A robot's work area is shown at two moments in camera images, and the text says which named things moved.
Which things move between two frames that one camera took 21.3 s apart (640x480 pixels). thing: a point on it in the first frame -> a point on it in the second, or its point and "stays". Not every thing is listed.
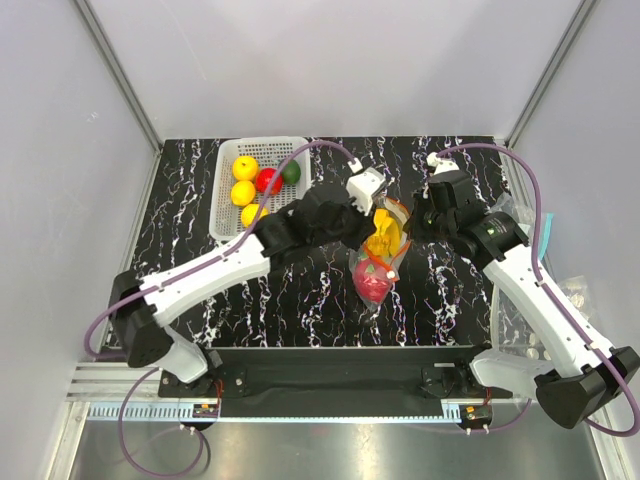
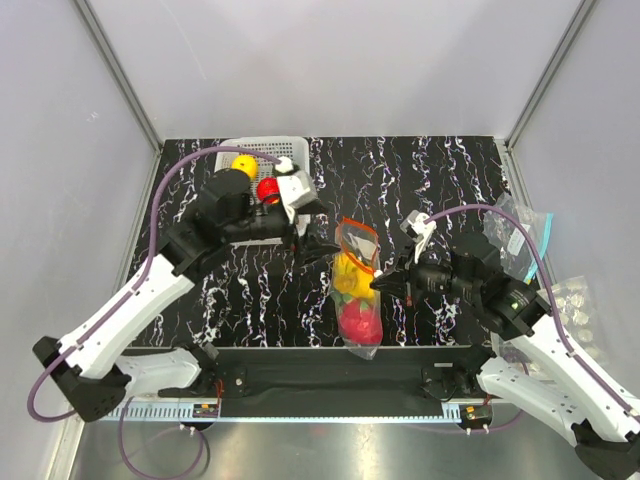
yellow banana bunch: (387, 238) -> (351, 278)
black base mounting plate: (336, 381) stays
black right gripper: (413, 224) -> (397, 281)
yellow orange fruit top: (245, 168) stays
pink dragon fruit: (371, 280) -> (358, 321)
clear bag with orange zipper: (375, 269) -> (358, 311)
